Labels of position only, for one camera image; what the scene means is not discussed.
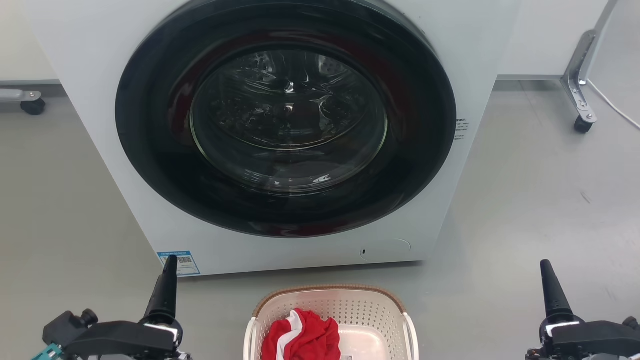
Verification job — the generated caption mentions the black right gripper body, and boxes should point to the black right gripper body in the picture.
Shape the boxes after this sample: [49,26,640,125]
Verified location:
[526,316,640,360]

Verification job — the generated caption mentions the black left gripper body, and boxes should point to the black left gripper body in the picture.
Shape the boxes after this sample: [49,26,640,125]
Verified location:
[42,308,190,360]

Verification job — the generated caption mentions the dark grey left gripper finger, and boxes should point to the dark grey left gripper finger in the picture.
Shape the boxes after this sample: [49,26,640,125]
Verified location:
[144,254,179,326]

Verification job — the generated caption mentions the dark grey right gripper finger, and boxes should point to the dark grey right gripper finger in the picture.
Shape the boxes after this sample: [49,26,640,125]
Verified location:
[539,259,576,326]

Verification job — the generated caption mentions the white laundry basket brown rim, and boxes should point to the white laundry basket brown rim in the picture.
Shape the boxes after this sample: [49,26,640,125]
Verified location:
[243,285,420,360]

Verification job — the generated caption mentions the blue energy label sticker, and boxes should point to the blue energy label sticker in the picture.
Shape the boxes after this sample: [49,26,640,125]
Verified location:
[156,250,201,277]

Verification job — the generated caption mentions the teal plastic connector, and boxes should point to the teal plastic connector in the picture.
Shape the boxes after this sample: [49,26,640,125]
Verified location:
[32,344,64,360]

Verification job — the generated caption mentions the red and white garment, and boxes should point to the red and white garment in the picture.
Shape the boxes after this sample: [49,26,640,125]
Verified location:
[261,308,342,360]

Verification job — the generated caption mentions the washer filter cover flap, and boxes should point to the washer filter cover flap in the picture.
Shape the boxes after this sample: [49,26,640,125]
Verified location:
[359,238,412,260]

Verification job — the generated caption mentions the white front-load washing machine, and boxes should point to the white front-load washing machine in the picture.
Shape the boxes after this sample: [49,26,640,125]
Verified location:
[25,0,523,277]

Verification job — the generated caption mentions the black round washer door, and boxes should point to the black round washer door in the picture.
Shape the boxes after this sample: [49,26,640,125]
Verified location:
[115,0,457,239]

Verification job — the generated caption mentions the white partition panel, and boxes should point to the white partition panel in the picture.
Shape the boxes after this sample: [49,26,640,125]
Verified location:
[497,0,609,81]
[0,0,61,85]

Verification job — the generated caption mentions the white cable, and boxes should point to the white cable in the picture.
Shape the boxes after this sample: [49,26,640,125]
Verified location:
[586,78,640,130]

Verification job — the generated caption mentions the grey metal frame leg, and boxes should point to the grey metal frame leg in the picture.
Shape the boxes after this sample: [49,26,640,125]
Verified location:
[561,0,619,124]
[0,89,43,104]

